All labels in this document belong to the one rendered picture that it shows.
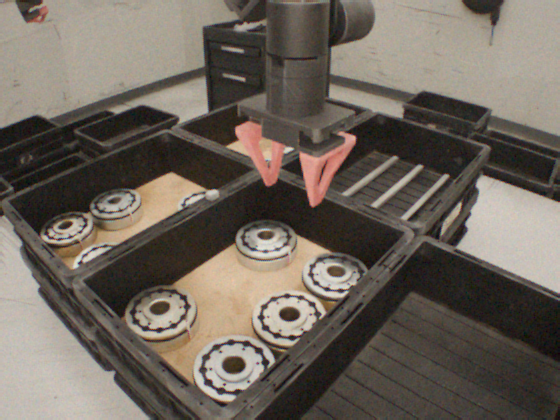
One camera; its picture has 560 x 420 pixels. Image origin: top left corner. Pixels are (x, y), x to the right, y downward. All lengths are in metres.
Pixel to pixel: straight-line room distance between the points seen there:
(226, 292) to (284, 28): 0.43
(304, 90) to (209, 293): 0.39
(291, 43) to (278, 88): 0.04
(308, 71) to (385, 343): 0.39
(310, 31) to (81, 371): 0.65
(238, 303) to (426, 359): 0.28
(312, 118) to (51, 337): 0.65
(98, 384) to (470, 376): 0.57
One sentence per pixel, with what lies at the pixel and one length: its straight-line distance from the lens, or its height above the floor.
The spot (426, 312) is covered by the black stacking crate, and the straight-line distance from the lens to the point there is 0.68.
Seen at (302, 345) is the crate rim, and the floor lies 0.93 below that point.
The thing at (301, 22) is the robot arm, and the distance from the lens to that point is 0.38.
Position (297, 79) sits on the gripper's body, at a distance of 0.39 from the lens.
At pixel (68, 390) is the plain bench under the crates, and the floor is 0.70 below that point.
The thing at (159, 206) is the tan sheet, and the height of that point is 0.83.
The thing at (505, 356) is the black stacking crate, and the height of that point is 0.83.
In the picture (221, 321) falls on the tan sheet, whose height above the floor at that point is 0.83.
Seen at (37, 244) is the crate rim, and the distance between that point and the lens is 0.70.
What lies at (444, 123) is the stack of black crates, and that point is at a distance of 2.17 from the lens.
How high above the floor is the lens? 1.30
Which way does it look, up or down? 33 degrees down
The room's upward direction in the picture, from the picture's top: straight up
